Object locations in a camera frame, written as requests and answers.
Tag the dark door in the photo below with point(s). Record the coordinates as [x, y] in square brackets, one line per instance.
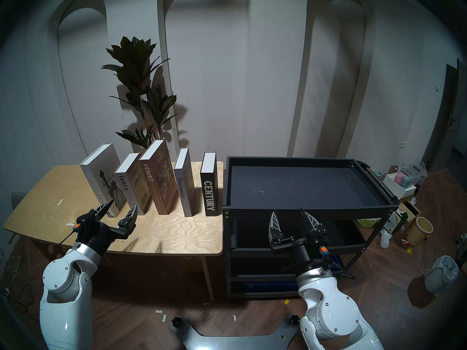
[443, 119]

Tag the grey metal robot base plate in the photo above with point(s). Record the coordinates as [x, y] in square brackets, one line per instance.
[233, 342]

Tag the flat blue bin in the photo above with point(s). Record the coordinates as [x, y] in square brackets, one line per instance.
[262, 285]

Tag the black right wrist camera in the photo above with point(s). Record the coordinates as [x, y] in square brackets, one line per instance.
[317, 240]

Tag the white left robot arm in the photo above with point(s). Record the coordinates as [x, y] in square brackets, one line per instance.
[65, 276]

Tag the grey iaura book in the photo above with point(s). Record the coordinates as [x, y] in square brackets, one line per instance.
[126, 192]

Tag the clear plastic storage box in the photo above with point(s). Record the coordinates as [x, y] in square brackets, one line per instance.
[412, 174]

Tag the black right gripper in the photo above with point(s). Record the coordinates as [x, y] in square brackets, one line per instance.
[299, 254]

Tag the brown HOMES book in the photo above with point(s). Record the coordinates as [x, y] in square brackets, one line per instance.
[160, 181]

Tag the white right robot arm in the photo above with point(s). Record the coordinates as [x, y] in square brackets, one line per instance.
[335, 312]

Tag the dark green leafy plant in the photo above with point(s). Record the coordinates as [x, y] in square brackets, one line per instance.
[135, 61]

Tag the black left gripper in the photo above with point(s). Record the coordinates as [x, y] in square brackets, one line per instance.
[105, 236]

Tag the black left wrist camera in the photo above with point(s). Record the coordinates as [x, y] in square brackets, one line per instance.
[87, 221]

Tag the black three-tier shelf cart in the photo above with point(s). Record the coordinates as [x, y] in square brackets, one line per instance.
[292, 185]

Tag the grey Discontent book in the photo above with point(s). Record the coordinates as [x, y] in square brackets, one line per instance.
[182, 185]

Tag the white box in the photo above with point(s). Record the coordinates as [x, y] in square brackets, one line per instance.
[396, 187]

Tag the black CENTURY book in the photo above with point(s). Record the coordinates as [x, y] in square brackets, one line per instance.
[208, 192]

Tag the white Statue of Liberty book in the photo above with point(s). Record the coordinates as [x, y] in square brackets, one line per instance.
[102, 178]

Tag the yellow bucket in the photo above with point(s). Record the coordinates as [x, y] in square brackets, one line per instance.
[419, 232]

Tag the light wooden table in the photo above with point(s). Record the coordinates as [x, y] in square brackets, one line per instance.
[175, 232]

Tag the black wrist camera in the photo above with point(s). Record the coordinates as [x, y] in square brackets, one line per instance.
[317, 240]
[87, 221]

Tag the black star knob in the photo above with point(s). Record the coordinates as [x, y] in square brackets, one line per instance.
[294, 319]
[177, 321]

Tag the small white bottle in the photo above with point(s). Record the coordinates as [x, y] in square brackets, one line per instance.
[385, 240]

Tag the brown cardboard box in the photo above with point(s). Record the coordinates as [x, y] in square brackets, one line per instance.
[410, 207]

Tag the white bin with bag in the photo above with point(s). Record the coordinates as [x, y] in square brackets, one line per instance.
[441, 274]

